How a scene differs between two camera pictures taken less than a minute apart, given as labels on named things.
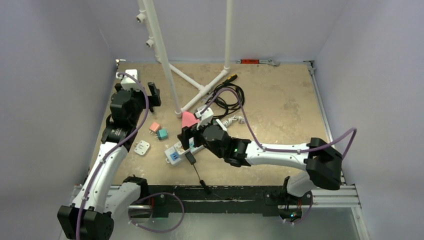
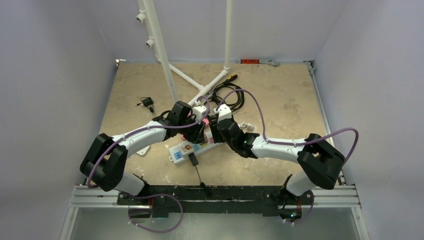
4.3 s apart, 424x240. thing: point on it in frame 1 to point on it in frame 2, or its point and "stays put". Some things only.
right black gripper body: [187, 136] to [216, 129]
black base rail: [161, 200] stays put
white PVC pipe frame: [146, 16] stays put
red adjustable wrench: [269, 61] stays put
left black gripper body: [139, 100] to [191, 132]
